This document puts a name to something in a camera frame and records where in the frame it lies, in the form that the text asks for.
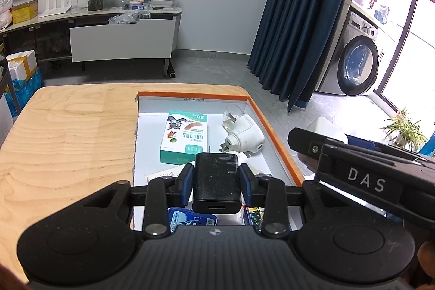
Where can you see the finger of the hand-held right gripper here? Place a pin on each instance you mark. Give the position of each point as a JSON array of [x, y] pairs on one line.
[[306, 142]]

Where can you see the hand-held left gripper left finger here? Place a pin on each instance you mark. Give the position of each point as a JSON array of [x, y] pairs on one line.
[[186, 184]]

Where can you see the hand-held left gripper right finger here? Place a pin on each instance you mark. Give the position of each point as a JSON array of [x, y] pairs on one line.
[[246, 186]]

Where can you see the white cardboard box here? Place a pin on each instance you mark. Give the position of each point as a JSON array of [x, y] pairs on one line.
[[163, 174]]

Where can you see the white mosquito repellent heater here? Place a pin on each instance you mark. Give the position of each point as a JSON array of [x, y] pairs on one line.
[[249, 161], [244, 133]]

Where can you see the black charger adapter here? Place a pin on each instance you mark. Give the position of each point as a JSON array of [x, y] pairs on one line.
[[217, 181]]

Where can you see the red blue card box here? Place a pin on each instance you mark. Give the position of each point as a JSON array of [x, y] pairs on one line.
[[255, 217]]

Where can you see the white pill bottle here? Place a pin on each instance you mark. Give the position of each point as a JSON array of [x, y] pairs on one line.
[[231, 218]]

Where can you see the blue cartoon tin box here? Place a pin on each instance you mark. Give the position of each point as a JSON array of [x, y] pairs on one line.
[[190, 220]]

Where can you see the green white bandage box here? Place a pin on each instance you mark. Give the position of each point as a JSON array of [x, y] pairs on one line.
[[183, 137]]

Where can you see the orange-edged cardboard box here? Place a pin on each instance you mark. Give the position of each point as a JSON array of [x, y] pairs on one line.
[[149, 127]]

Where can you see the person's right hand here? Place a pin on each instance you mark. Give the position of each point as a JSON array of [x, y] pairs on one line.
[[427, 262]]

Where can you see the potted spider plant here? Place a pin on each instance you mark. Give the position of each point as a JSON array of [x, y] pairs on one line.
[[404, 130]]

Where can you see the white washing machine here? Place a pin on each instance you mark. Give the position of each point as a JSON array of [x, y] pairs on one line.
[[356, 62]]

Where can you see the black rolled mat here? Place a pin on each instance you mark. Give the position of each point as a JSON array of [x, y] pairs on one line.
[[170, 72]]

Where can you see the dark blue curtain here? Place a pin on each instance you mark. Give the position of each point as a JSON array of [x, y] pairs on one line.
[[299, 11]]

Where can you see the white cabinet drawer front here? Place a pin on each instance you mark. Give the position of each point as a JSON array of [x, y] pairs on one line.
[[122, 40]]

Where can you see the clear plastic bag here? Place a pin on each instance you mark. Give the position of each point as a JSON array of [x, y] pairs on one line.
[[129, 18]]

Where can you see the blue plastic bag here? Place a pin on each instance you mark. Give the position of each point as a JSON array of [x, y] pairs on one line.
[[23, 91]]

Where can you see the pile of small boxes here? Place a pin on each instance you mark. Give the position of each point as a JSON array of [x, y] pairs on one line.
[[136, 3]]

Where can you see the curved glass-top desk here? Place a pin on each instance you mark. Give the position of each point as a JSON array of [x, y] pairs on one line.
[[4, 113]]

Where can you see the white box with yellow tape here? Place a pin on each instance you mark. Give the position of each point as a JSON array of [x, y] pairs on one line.
[[22, 64]]

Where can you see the dark television cabinet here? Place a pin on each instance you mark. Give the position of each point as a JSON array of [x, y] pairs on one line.
[[44, 38]]

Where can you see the white router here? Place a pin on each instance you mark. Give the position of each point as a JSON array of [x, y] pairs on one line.
[[56, 4]]

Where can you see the yellow cardboard box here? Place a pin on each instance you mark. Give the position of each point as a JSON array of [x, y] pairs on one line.
[[23, 11]]

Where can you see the white plastic bag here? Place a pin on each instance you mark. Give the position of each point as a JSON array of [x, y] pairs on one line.
[[5, 13]]

